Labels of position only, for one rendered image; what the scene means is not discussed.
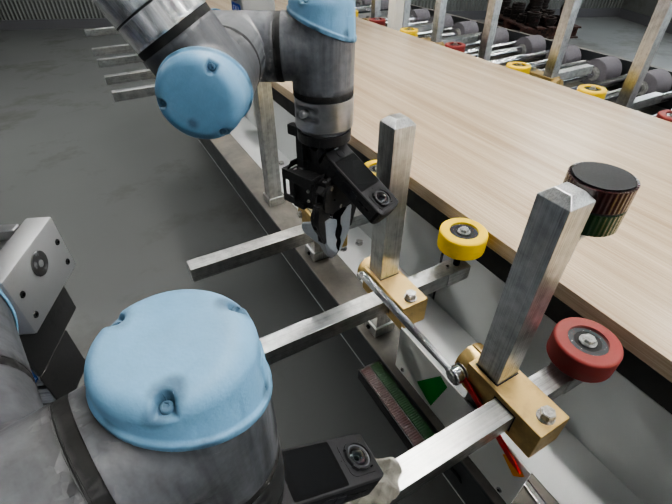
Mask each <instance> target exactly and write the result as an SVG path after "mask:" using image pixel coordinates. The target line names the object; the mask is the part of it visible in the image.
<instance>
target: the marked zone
mask: <svg viewBox="0 0 672 504"><path fill-rule="evenodd" d="M417 383H418V385H419V387H420V389H421V390H422V392H423V394H424V396H425V397H426V399H427V401H428V402H429V404H430V405H432V404H433V403H434V402H435V400H436V399H437V398H438V397H439V396H440V395H441V394H442V393H443V392H444V391H445V389H446V388H447V386H446V385H445V383H444V381H443V379H442V378H441V376H438V377H434V378H429V379H425V380H421V381H417Z"/></svg>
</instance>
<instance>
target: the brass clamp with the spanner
mask: <svg viewBox="0 0 672 504"><path fill-rule="evenodd" d="M483 346H484V345H483V344H482V343H475V344H472V346H471V345H470V346H469V347H467V348H466V349H465V350H464V351H463V352H462V353H461V354H460V355H459V356H458V358H457V359H456V362H455V363H457V362H459V363H461V364H462V365H463V366H464V367H465V368H466V370H467V372H468V381H469V382H470V384H471V386H472V388H473V389H474V391H475V393H476V394H477V396H478V398H479V399H480V401H481V403H482V404H483V405H484V404H486V403H487V402H489V401H491V400H492V399H494V398H496V399H497V400H498V401H499V402H500V403H501V404H502V405H503V406H504V407H505V408H506V409H507V410H508V411H509V412H510V414H511V415H512V416H513V417H514V419H513V421H512V423H511V425H510V426H509V428H508V430H507V431H505V433H506V434H507V435H508V436H509V437H510V439H511V440H512V441H513V442H514V443H515V444H516V445H517V446H518V447H519V448H520V450H521V451H522V452H523V453H524V454H525V455H526V456H527V457H528V458H530V457H531V456H533V455H534V454H536V453H537V452H538V451H540V450H541V449H543V448H544V447H545V446H547V445H548V444H550V443H551V442H552V441H554V440H555V439H556V438H557V437H558V435H559V434H560V432H561V431H562V429H563V428H564V426H565V425H566V423H567V422H568V420H569V419H570V417H569V416H568V415H567V414H566V413H565V412H564V411H563V410H562V409H560V408H559V407H558V406H557V405H556V404H555V403H554V402H553V401H552V400H551V399H550V398H549V397H548V396H547V395H546V394H545V393H543V392H542V391H541V390H540V389H539V388H538V387H537V386H536V385H535V384H534V383H533V382H532V381H531V380H530V379H529V378H528V377H527V376H525V375H524V374H523V373H522V372H521V371H520V370H518V372H517V374H515V375H513V376H512V377H510V378H508V379H507V380H505V381H503V382H502V383H500V384H498V385H497V384H496V383H495V382H494V381H493V380H492V379H491V378H490V377H489V376H488V375H487V374H486V373H485V372H484V371H483V370H482V369H481V368H480V367H479V366H478V365H477V363H478V360H479V357H480V354H481V352H482V349H483ZM545 405H548V406H550V407H552V408H553V409H555V411H556V421H555V423H554V424H553V425H550V426H548V425H544V424H542V423H541V422H540V421H539V420H538V419H537V417H536V411H537V410H538V409H539V408H540V407H542V406H545Z"/></svg>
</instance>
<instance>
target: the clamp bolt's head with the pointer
mask: <svg viewBox="0 0 672 504"><path fill-rule="evenodd" d="M455 365H457V366H458V367H459V368H460V369H461V370H462V372H463V374H464V382H463V383H464V385H465V387H466V388H467V390H468V392H469V394H470V395H471V397H472V399H473V400H474V402H475V404H476V405H477V407H478V408H479V407H481V406H482V405H483V404H482V403H481V401H480V399H479V398H478V396H477V394H476V393H475V391H474V389H473V388H472V386H471V384H470V382H469V381H468V372H467V370H466V368H465V367H464V366H463V365H462V364H461V363H459V362H457V363H455ZM446 375H447V379H448V380H449V381H450V382H451V383H452V384H454V383H456V382H457V378H456V376H455V374H454V373H453V372H452V371H451V370H449V371H447V372H446ZM496 439H497V441H498V443H499V445H500V446H501V448H502V450H503V451H504V453H505V455H506V456H507V458H508V460H509V461H510V463H511V464H512V465H513V467H514V468H515V469H516V471H517V472H518V473H519V474H521V472H520V469H519V467H518V465H517V462H516V460H515V458H514V457H513V455H512V453H511V451H510V450H509V448H508V446H507V445H506V443H505V441H504V440H503V438H502V436H501V435H499V436H498V437H496Z"/></svg>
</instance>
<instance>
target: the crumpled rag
mask: <svg viewBox="0 0 672 504"><path fill-rule="evenodd" d="M375 459H376V461H377V463H378V464H379V466H380V468H381V469H382V471H383V473H384V475H383V477H382V478H381V480H380V481H379V482H378V484H377V485H376V486H375V488H374V489H373V490H372V491H371V493H370V494H369V495H367V496H364V497H361V498H358V499H355V500H353V501H350V502H347V503H344V504H390V503H391V501H392V500H394V499H396V498H397V496H398V494H400V492H399V491H400V487H399V482H398V480H399V479H400V476H401V475H402V472H403V471H402V469H401V466H400V463H399V462H398V461H397V460H396V459H394V458H393V457H386V458H380V459H378V458H375Z"/></svg>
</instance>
